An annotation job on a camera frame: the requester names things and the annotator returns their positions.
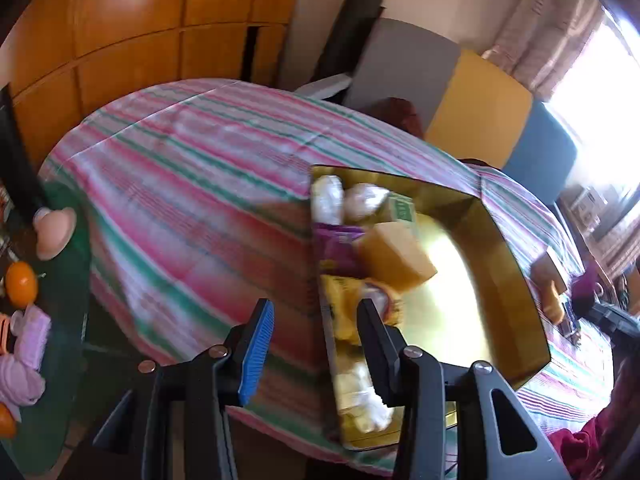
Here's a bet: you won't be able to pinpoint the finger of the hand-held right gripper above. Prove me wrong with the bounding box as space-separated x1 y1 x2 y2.
585 301 640 333

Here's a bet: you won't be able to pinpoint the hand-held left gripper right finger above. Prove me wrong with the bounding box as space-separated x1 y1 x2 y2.
356 298 573 480

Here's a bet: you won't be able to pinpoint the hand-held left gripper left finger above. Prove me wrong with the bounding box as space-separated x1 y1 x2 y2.
92 298 276 480

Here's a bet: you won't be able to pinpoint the purple snack packet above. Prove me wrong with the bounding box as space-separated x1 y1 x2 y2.
312 224 368 278
572 262 606 306

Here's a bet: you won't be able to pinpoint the blue tissue pack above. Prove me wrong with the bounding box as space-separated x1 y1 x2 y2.
557 302 583 336

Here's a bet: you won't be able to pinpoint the yellow sponge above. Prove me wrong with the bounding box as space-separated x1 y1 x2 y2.
360 222 438 293
542 280 566 323

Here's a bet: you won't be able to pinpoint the pale cardboard box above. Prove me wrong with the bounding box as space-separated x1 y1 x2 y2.
530 247 568 293

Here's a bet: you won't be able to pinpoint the gold tin box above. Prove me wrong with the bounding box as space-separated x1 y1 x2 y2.
310 164 552 453

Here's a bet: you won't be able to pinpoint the green cardboard box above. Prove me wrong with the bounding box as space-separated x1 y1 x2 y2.
382 192 418 226

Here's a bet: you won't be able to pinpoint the white plastic bag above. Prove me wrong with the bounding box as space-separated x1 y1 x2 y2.
311 175 345 225
345 183 391 221

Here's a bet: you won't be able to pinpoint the white printed box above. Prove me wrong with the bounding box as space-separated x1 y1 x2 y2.
570 187 603 221

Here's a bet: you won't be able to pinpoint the dark red clothing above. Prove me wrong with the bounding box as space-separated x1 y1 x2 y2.
547 360 640 480

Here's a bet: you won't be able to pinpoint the green glass table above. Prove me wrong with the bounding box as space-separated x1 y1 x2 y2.
0 180 93 476

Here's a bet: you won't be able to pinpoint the pink round object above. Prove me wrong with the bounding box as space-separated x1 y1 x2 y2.
32 207 78 261

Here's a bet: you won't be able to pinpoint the pink toy figure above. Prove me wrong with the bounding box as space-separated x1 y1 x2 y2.
0 305 53 406

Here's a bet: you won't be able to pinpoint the maroon cloth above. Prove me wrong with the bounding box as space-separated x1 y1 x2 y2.
375 97 426 136

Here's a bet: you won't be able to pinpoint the bright window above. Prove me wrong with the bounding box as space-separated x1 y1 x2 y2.
542 10 640 126

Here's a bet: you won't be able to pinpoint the orange fruit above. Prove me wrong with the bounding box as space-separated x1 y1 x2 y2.
5 261 40 307
0 402 18 441

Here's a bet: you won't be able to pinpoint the grey yellow blue chair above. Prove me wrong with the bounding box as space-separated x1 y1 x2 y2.
295 17 578 206

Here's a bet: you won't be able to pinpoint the patterned curtain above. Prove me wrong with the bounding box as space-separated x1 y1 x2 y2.
480 0 608 96

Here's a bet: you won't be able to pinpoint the black cylinder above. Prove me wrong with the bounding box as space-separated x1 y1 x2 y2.
0 85 48 221

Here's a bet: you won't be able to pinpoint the black rolled mat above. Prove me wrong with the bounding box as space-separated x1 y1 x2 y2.
312 0 386 81

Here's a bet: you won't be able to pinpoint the wooden wardrobe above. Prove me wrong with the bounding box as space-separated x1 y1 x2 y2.
0 0 306 171

